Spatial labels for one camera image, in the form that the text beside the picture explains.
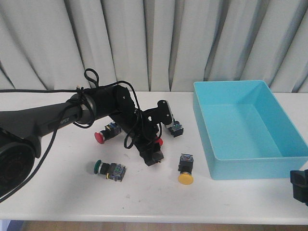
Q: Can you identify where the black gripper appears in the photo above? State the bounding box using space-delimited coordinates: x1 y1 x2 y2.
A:
109 106 164 166

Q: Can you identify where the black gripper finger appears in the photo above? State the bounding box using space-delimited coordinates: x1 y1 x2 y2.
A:
290 169 308 205

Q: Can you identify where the red button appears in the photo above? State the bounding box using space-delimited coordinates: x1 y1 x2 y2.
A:
154 137 163 147
94 122 122 144

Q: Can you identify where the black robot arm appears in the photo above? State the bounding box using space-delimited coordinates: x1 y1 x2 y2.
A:
0 84 173 201

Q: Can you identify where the blue plastic box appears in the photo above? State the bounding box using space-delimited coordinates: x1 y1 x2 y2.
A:
193 80 308 180

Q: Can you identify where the green button upper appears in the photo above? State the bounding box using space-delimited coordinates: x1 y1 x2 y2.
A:
168 120 184 138

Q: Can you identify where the green button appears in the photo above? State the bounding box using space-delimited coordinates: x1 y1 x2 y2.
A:
93 160 126 182
168 120 184 138

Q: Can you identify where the yellow button lower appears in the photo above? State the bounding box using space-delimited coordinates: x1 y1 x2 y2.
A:
178 154 193 185

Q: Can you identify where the green button lower left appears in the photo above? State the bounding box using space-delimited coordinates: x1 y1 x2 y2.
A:
93 160 126 182

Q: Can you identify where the grey pleated curtain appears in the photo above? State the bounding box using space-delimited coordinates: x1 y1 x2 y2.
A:
0 0 308 93

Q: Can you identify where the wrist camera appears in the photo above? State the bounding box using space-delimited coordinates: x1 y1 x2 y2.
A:
143 100 174 128

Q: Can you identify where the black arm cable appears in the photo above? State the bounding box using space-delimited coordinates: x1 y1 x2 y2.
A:
0 68 145 203

